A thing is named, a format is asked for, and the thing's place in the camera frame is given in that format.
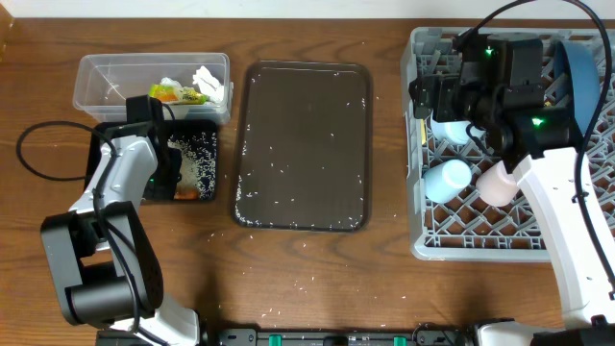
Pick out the orange carrot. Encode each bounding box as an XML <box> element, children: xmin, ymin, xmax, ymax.
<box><xmin>174</xmin><ymin>186</ymin><xmax>200</xmax><ymax>200</ymax></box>

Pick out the light blue rice bowl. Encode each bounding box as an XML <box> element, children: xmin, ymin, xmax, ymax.
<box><xmin>430</xmin><ymin>119</ymin><xmax>484</xmax><ymax>145</ymax></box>

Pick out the light blue cup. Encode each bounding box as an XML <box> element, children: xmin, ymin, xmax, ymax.
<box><xmin>423</xmin><ymin>160</ymin><xmax>472</xmax><ymax>204</ymax></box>

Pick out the pink cup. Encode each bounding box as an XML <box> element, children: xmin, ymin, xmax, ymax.
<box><xmin>476</xmin><ymin>161</ymin><xmax>519</xmax><ymax>208</ymax></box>

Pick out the yellow green snack wrapper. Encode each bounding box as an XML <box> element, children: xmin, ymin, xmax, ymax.
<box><xmin>148</xmin><ymin>85</ymin><xmax>209</xmax><ymax>105</ymax></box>

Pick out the white tissue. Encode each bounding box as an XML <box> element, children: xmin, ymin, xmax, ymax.
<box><xmin>157</xmin><ymin>66</ymin><xmax>225</xmax><ymax>105</ymax></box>

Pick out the dark blue plate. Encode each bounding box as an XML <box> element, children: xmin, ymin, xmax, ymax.
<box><xmin>553</xmin><ymin>41</ymin><xmax>601</xmax><ymax>136</ymax></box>

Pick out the pale yellow plastic spoon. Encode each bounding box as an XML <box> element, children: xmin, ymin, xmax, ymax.
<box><xmin>420</xmin><ymin>119</ymin><xmax>428</xmax><ymax>145</ymax></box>

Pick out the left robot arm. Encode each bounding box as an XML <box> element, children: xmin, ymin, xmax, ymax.
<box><xmin>40</xmin><ymin>95</ymin><xmax>201</xmax><ymax>345</ymax></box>

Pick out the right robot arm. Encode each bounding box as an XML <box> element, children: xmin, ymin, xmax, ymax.
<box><xmin>401</xmin><ymin>27</ymin><xmax>614</xmax><ymax>345</ymax></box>

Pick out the clear plastic waste bin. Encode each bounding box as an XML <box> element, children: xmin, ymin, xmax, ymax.
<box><xmin>73</xmin><ymin>53</ymin><xmax>234</xmax><ymax>125</ymax></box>

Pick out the grey dishwasher rack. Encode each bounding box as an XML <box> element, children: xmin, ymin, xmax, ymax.
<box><xmin>400</xmin><ymin>27</ymin><xmax>614</xmax><ymax>262</ymax></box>

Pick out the black rectangular tray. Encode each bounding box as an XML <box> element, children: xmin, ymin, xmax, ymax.
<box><xmin>84</xmin><ymin>118</ymin><xmax>220</xmax><ymax>204</ymax></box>

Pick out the white rice pile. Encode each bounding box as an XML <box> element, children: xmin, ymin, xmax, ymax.
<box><xmin>168</xmin><ymin>131</ymin><xmax>217</xmax><ymax>201</ymax></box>

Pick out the dark brown serving tray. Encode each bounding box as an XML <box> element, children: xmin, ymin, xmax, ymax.
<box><xmin>232</xmin><ymin>61</ymin><xmax>373</xmax><ymax>233</ymax></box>

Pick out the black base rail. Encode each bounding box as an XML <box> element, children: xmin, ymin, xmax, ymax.
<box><xmin>94</xmin><ymin>322</ymin><xmax>477</xmax><ymax>346</ymax></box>

